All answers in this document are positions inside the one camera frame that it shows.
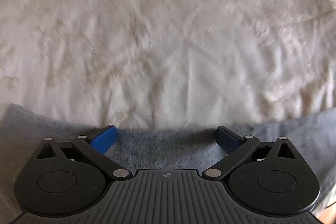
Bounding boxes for grey sweat pants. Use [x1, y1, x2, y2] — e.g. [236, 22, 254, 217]
[1, 104, 335, 223]

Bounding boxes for white embroidered bedspread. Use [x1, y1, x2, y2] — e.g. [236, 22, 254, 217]
[1, 0, 335, 128]

